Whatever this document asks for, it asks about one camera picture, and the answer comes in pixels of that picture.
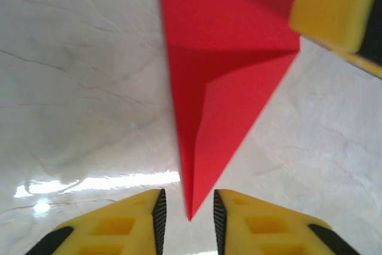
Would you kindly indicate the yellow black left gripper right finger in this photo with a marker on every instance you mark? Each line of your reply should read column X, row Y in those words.
column 262, row 231

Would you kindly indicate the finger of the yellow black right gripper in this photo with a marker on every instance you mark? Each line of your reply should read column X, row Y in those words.
column 370, row 70
column 331, row 13

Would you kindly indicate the red paper sheet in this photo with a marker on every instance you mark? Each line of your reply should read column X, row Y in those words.
column 209, row 58

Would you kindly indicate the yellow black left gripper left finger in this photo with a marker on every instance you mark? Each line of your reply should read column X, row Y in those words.
column 119, row 228

